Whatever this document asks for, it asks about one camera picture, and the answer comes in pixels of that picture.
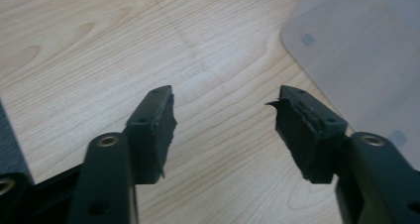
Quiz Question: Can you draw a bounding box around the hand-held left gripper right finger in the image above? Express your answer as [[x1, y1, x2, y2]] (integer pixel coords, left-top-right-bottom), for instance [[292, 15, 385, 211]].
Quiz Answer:
[[264, 84, 350, 185]]

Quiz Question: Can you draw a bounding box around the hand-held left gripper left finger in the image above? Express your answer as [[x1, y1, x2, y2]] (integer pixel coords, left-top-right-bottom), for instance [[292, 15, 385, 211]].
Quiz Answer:
[[125, 84, 178, 185]]

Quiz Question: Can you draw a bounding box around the clear plastic storage box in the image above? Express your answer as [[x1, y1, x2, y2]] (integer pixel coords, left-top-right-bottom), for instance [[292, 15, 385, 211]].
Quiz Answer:
[[279, 0, 420, 172]]

